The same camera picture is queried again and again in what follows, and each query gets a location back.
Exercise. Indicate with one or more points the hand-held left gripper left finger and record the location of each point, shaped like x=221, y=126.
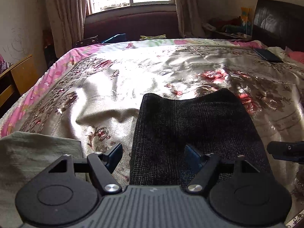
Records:
x=115, y=155

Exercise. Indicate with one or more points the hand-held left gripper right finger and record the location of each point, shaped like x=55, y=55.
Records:
x=192, y=156

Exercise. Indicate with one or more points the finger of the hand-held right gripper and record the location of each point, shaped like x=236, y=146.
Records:
x=285, y=148

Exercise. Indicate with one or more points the black knitted garment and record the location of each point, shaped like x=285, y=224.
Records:
x=190, y=123

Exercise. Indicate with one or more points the floral satin bedspread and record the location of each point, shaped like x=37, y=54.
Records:
x=106, y=87

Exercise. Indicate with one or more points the grey green folded cloth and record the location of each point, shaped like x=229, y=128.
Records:
x=35, y=154

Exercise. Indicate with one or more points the pink red pillow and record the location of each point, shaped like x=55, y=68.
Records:
x=296, y=57

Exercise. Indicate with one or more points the black tablet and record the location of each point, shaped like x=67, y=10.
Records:
x=268, y=55

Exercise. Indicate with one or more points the blue cloth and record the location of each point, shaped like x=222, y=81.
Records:
x=115, y=38

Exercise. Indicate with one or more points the wooden side cabinet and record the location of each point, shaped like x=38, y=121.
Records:
x=22, y=76

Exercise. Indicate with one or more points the dark wooden headboard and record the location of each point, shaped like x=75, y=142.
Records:
x=277, y=21

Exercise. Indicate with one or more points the cluttered bedside table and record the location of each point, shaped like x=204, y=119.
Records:
x=225, y=29

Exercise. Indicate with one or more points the yellow patterned box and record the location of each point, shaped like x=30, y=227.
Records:
x=246, y=20

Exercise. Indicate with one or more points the beige curtain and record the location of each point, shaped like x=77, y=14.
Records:
x=186, y=7
x=65, y=14

